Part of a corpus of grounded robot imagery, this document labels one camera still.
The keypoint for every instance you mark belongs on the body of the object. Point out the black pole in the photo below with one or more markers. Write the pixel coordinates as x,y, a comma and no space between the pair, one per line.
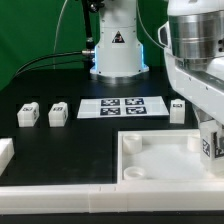
88,31

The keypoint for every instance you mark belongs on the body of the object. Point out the white front obstacle rail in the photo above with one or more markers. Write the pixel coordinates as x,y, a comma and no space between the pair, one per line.
128,196

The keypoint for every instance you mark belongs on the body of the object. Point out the white sheet with markers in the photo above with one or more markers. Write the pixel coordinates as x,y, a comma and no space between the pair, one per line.
122,107

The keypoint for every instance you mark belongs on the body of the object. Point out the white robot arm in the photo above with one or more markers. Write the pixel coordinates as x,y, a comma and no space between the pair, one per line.
193,40

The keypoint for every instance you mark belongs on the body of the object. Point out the white left obstacle block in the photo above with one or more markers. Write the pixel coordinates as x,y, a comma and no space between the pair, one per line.
6,153

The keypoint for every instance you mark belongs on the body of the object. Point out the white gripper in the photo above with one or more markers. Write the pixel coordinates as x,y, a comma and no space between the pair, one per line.
204,89

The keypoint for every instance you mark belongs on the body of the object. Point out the white square tabletop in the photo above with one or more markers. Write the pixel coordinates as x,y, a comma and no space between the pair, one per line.
162,155

